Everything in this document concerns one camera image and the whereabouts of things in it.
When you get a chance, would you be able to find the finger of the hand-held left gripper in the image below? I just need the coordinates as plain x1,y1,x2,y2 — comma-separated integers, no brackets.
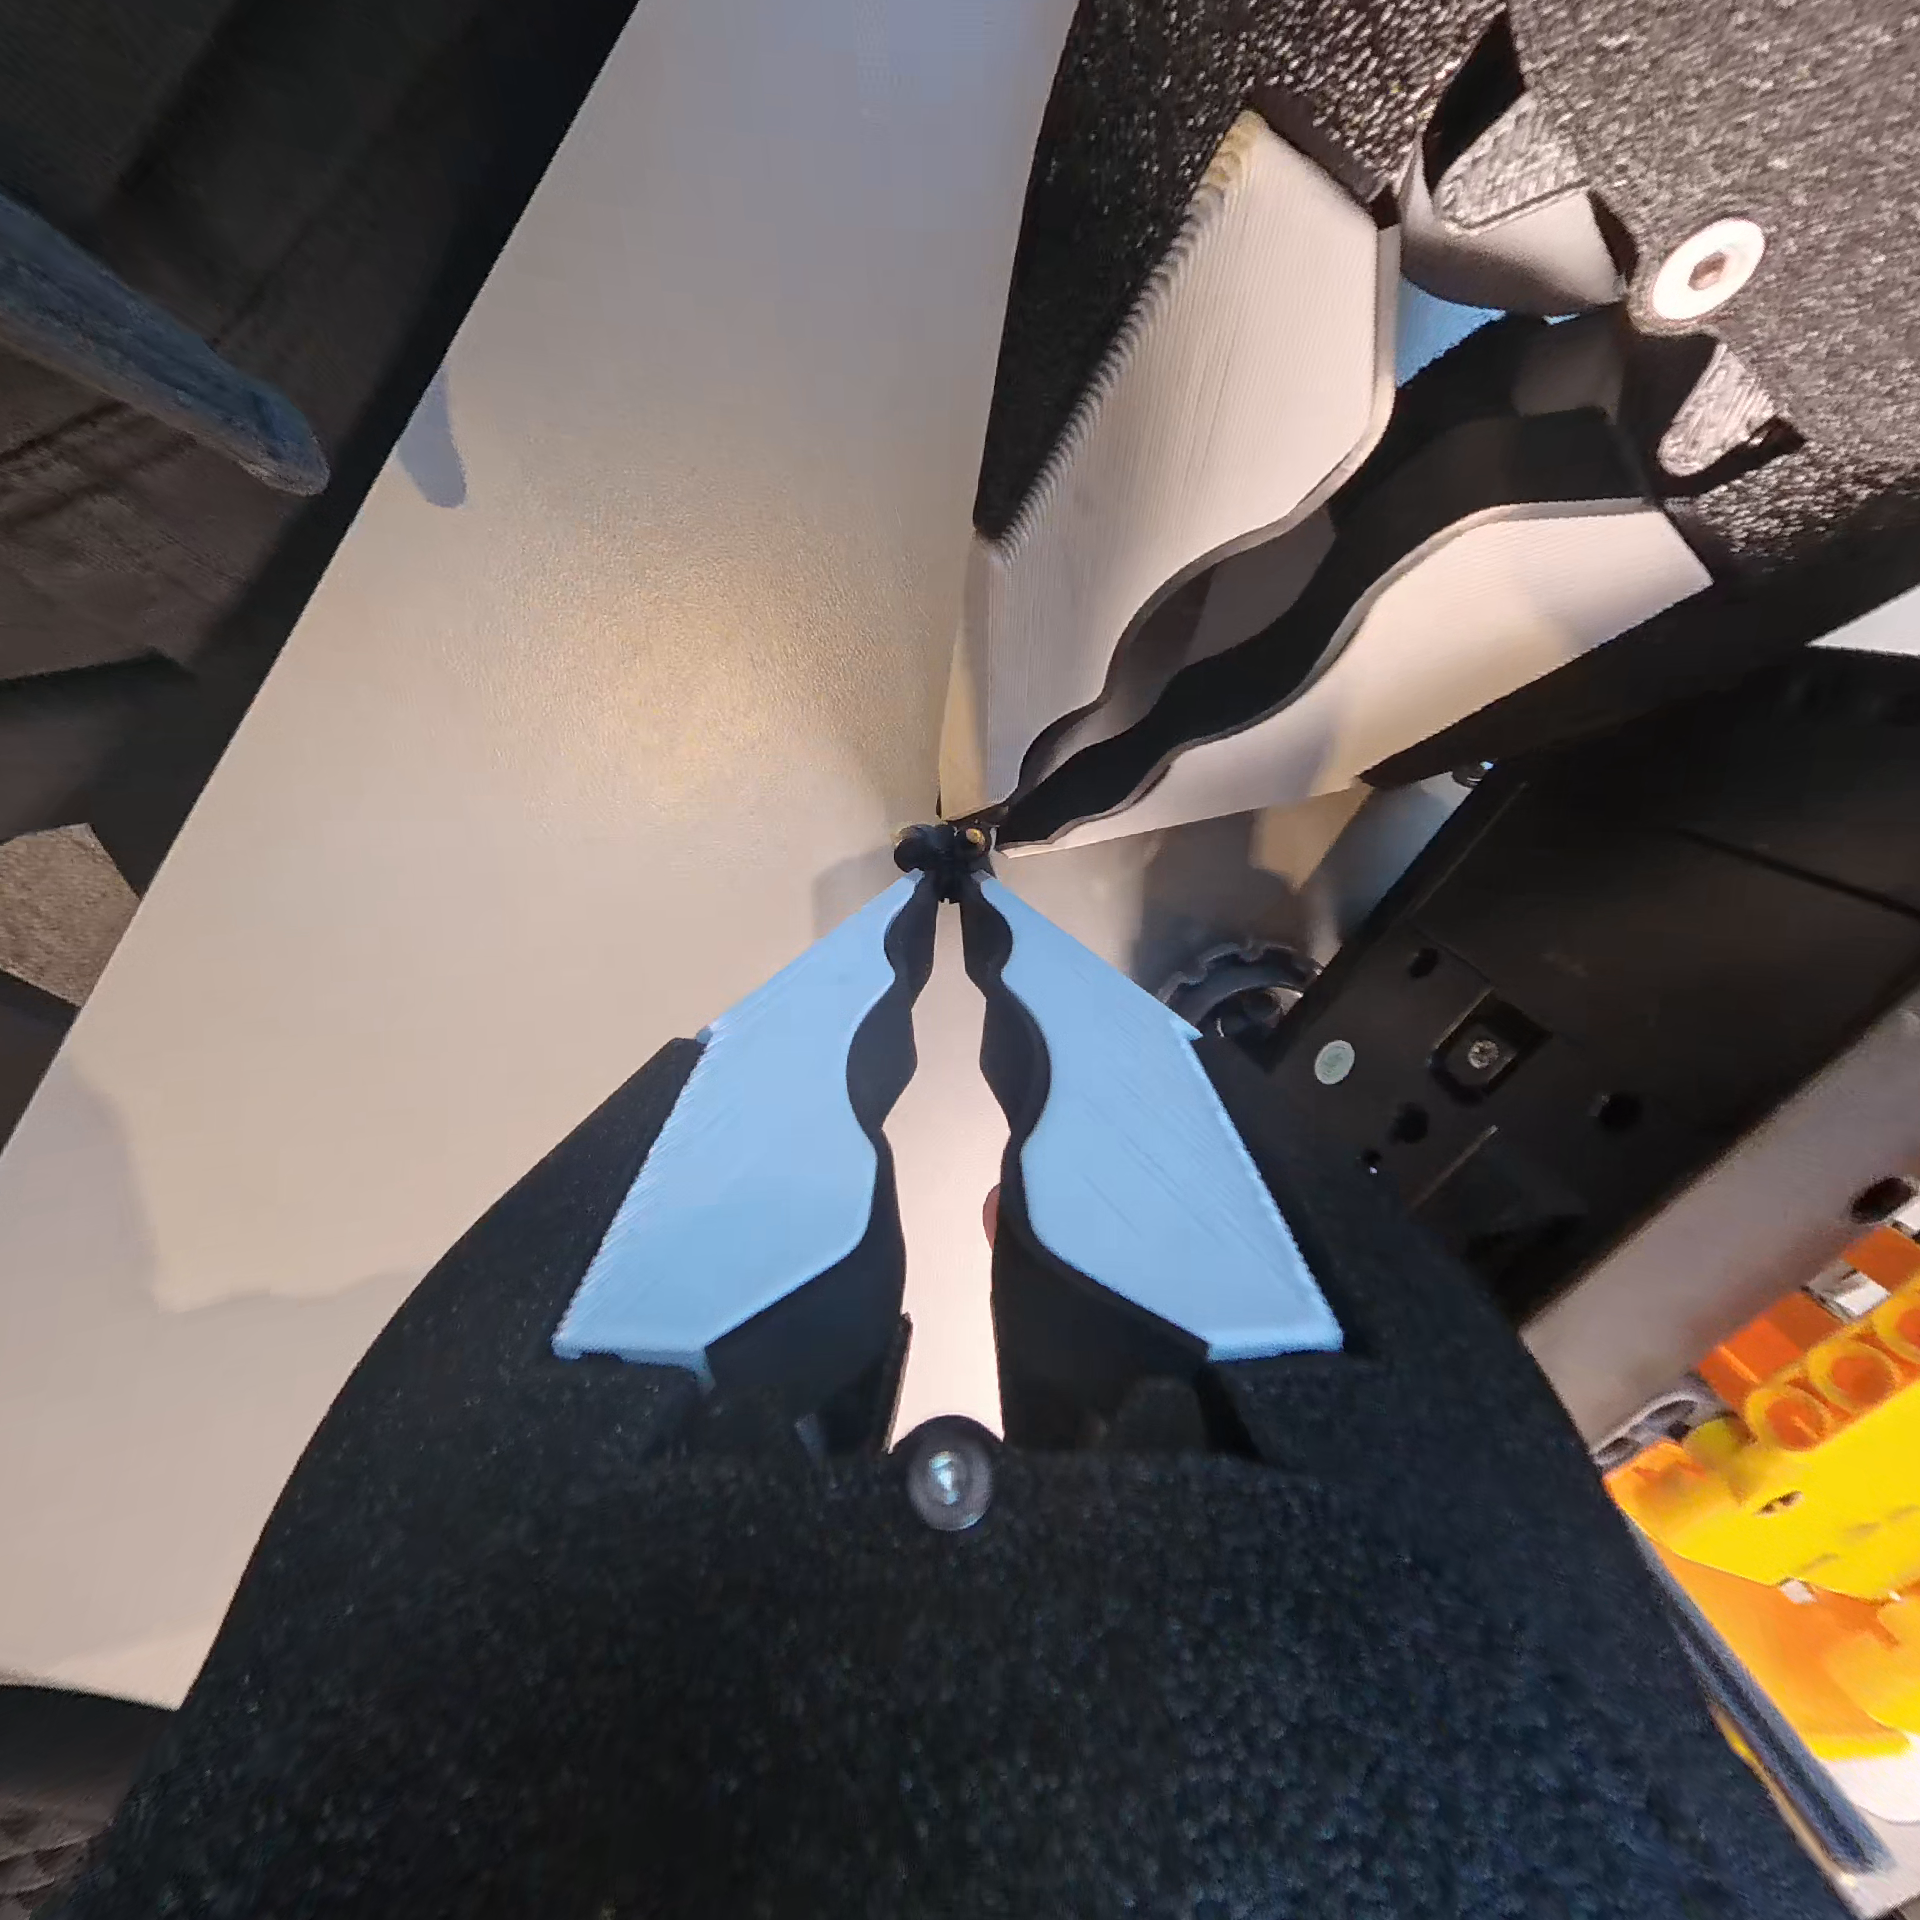
940,104,1413,827
985,489,1722,847

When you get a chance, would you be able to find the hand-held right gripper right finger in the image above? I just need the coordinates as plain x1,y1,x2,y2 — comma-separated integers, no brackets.
968,870,1347,1412

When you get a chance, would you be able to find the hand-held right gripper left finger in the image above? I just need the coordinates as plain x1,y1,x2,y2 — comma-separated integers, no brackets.
556,870,937,1412

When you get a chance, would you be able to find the yellow toy brick vehicle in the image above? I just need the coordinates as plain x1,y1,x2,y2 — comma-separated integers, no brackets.
1156,660,1920,1863

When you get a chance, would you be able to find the small black brick pin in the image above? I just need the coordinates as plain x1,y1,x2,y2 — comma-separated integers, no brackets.
901,812,1009,895

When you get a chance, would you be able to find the grey desk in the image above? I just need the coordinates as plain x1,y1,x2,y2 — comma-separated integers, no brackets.
0,0,1920,1800

